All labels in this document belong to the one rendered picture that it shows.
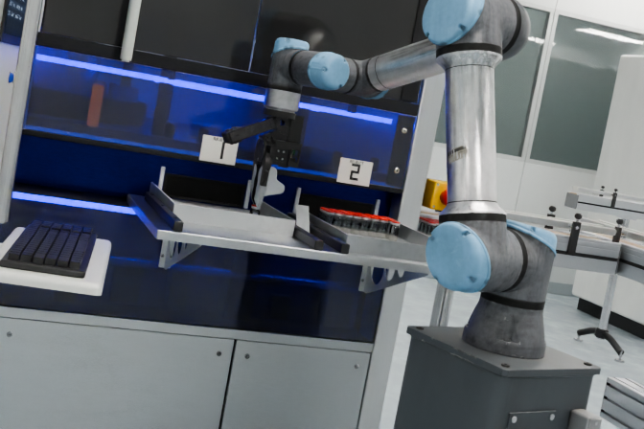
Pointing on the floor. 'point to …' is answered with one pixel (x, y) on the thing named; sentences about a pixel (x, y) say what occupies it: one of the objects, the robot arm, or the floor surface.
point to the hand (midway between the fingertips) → (254, 200)
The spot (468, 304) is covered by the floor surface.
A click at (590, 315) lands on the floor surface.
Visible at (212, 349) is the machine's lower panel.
